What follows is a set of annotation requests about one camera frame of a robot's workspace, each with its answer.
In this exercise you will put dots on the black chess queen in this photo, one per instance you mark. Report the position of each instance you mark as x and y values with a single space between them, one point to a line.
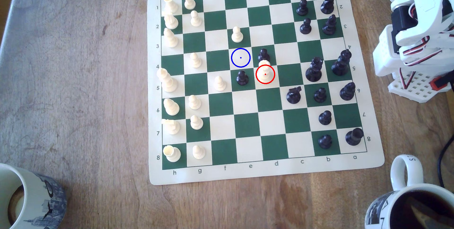
314 73

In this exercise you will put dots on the black chess bishop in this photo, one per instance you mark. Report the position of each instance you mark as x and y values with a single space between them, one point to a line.
329 27
347 93

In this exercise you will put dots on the white chess king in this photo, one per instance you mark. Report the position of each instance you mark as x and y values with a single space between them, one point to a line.
169 84

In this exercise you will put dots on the black chess knight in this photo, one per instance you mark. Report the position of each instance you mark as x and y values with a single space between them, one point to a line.
293 96
327 6

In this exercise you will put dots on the white perforated base plate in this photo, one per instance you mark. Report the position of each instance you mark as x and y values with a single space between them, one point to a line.
418 89

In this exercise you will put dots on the city print mug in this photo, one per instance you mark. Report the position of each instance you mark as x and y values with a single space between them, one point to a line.
39 193

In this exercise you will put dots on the black chess king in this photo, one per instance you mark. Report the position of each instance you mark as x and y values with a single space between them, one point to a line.
339 66

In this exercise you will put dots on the white chess queen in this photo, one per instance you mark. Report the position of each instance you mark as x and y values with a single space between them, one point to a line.
264 77

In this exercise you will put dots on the white chess pawn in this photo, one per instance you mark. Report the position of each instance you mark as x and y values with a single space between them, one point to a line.
196 21
199 153
237 37
190 4
197 124
195 62
195 104
220 85

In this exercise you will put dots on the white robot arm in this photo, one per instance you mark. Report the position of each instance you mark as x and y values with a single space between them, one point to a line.
386 55

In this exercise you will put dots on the green white chess mat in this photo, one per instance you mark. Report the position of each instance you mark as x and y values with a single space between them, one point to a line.
246 124

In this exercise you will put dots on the black chess rook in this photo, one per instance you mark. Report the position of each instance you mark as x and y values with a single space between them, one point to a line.
353 138

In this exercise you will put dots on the white chess rook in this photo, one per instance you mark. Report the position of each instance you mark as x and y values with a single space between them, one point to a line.
170 6
173 155

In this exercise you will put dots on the white chess knight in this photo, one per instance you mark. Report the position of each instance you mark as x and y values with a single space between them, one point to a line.
173 127
171 22

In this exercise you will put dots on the red black clamp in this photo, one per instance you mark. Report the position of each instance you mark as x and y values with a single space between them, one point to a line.
440 83

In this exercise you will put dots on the white mug with tea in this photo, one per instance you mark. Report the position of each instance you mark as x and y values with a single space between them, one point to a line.
377 211

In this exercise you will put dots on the white chess bishop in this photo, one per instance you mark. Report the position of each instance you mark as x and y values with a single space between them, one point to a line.
171 41
172 108

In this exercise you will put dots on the black chess pawn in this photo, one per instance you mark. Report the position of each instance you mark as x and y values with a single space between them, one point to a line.
242 79
325 118
320 96
263 55
325 142
302 9
305 27

